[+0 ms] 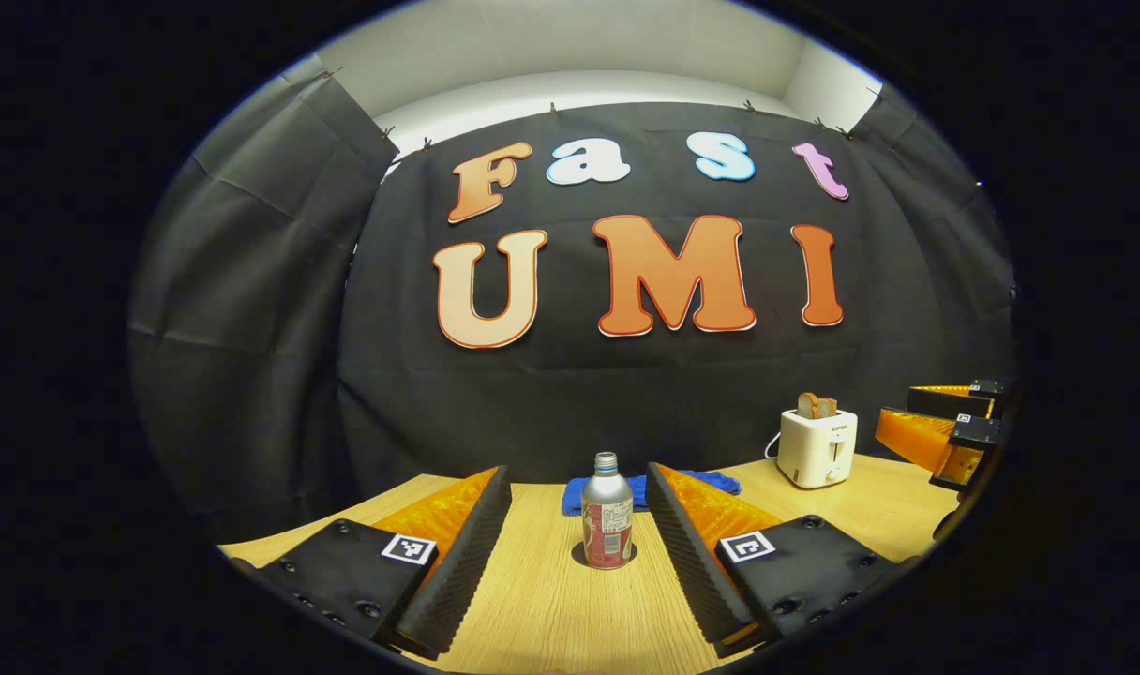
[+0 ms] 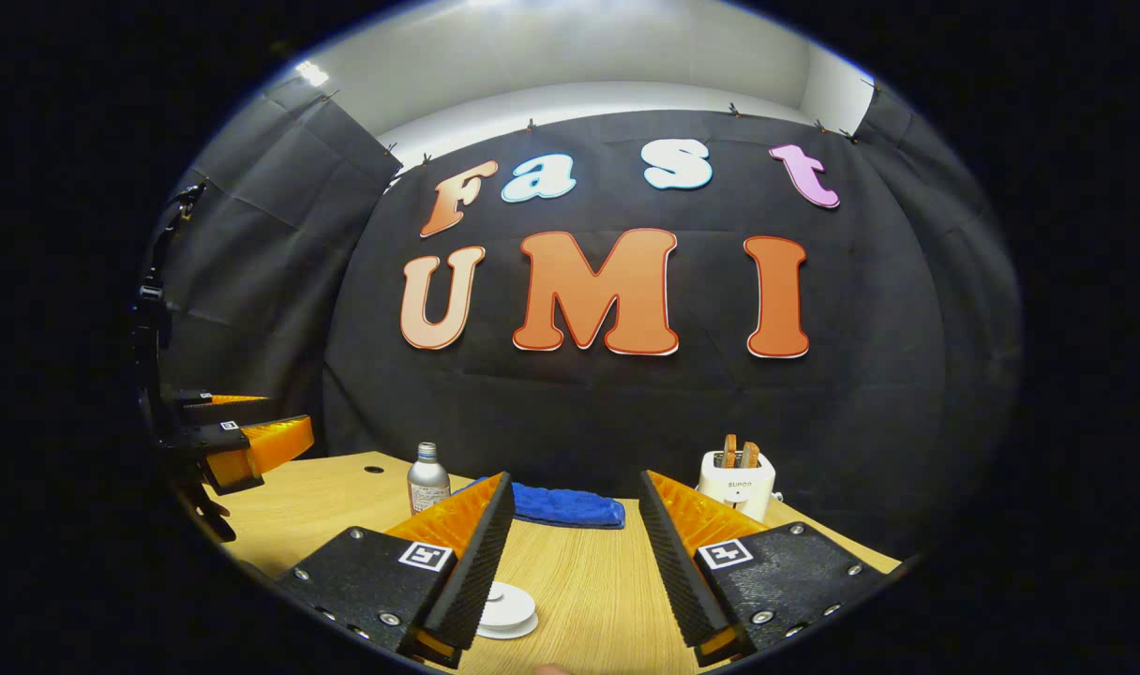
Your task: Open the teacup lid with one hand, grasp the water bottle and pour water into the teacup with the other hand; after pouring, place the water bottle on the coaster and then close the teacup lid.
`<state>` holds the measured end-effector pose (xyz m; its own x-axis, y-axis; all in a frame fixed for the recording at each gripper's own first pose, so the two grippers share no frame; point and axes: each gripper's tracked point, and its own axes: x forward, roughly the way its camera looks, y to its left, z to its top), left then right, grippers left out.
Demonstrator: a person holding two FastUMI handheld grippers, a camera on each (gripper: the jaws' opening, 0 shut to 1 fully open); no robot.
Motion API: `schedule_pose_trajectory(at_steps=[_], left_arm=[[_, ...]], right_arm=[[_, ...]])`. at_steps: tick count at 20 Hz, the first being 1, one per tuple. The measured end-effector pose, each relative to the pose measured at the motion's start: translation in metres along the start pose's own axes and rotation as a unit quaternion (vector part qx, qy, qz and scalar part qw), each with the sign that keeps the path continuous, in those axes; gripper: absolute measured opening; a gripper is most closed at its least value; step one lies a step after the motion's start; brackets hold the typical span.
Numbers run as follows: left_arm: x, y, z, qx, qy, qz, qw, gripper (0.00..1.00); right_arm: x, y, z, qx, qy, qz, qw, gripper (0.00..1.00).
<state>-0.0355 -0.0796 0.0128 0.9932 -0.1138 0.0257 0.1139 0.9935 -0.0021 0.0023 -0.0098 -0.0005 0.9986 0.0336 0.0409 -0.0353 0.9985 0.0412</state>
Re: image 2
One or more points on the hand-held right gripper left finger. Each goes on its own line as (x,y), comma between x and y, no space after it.
(481,572)

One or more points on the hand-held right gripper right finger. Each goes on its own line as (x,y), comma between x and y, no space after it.
(678,572)

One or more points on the ceiling light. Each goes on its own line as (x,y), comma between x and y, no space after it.
(312,73)

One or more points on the black backdrop cloth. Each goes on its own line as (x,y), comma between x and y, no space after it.
(626,412)

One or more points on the blue towel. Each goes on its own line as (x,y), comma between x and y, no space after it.
(570,506)

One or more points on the white teacup lid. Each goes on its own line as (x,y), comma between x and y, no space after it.
(497,593)

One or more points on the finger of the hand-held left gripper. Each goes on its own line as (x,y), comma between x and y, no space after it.
(270,445)
(223,405)

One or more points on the brown toast slice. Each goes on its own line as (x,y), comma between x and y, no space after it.
(749,457)
(729,452)

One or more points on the silver water bottle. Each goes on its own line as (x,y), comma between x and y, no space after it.
(428,487)

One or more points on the white toaster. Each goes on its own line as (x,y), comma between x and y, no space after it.
(739,492)

